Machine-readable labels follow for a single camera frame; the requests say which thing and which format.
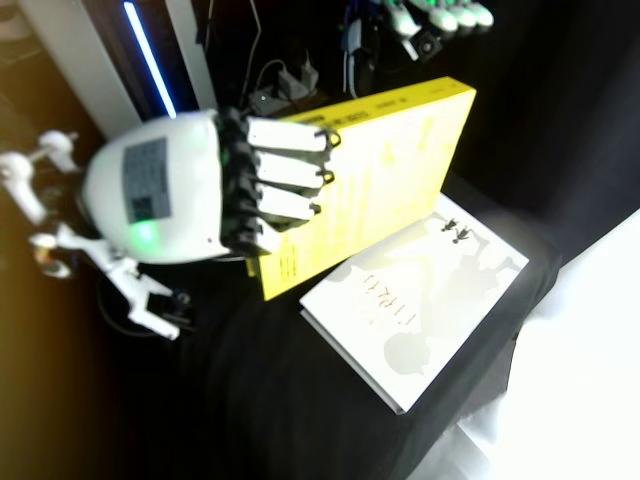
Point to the yellow book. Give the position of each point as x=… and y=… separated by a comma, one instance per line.
x=390, y=190

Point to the black table cloth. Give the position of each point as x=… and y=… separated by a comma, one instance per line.
x=280, y=400

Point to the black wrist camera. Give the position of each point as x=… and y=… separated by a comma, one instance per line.
x=428, y=46

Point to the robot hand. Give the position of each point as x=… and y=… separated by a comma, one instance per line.
x=445, y=15
x=155, y=190

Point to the white book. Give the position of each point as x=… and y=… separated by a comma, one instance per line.
x=415, y=310

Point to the grey power adapter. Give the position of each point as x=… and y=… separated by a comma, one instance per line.
x=297, y=80

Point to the white post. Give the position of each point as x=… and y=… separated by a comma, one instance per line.
x=80, y=60

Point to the white cloth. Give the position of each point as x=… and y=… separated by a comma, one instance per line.
x=575, y=375

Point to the white metal bracket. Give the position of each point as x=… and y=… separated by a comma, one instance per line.
x=410, y=50

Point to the blue light strip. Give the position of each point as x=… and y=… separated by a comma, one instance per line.
x=150, y=60

